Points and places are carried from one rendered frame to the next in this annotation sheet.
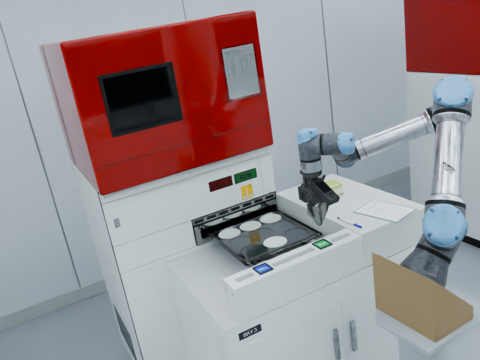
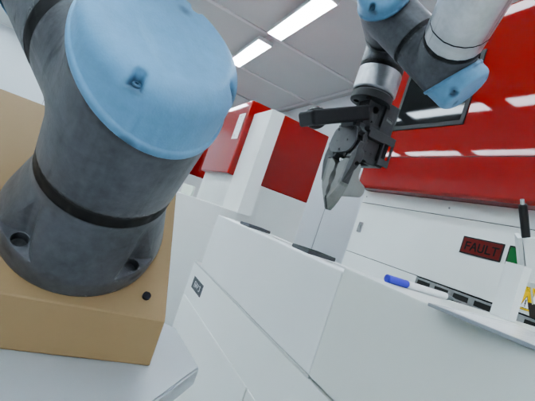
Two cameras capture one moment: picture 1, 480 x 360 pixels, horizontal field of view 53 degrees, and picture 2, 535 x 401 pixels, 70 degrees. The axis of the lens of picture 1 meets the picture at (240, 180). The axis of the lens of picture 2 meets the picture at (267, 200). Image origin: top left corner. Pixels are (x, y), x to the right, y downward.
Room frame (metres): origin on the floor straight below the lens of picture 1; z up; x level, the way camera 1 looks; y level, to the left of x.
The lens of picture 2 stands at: (1.52, -0.92, 0.99)
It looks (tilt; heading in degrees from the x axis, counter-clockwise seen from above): 3 degrees up; 90
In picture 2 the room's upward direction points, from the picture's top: 19 degrees clockwise
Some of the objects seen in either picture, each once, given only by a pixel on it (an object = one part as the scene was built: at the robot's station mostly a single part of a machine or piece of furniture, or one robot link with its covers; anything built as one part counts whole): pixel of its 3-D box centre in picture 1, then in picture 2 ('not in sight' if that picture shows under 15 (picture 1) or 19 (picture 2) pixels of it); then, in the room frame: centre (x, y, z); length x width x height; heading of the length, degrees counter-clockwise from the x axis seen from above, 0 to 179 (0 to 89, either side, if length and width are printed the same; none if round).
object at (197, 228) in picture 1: (237, 221); not in sight; (2.11, 0.04, 0.89); 0.44 x 0.02 x 0.10; 115
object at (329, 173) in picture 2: (312, 214); (338, 186); (1.63, -0.24, 1.09); 0.06 x 0.03 x 0.09; 25
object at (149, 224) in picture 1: (197, 207); (435, 266); (2.05, 0.21, 1.02); 0.81 x 0.03 x 0.40; 115
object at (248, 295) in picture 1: (296, 273); (268, 273); (1.57, -0.15, 0.89); 0.55 x 0.09 x 0.14; 115
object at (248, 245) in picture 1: (262, 233); not in sight; (1.93, -0.06, 0.90); 0.34 x 0.34 x 0.01; 24
